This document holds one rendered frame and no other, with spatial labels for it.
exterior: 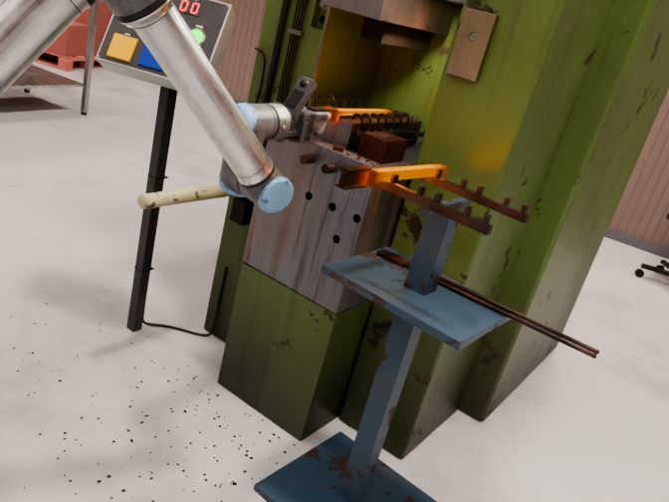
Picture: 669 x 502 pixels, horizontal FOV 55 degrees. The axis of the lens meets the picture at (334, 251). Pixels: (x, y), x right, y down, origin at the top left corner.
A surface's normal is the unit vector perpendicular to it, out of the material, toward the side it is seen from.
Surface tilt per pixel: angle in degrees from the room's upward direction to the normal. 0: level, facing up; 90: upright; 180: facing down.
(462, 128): 90
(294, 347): 90
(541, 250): 90
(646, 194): 90
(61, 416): 0
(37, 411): 0
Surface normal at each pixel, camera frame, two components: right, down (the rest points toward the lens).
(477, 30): -0.57, 0.18
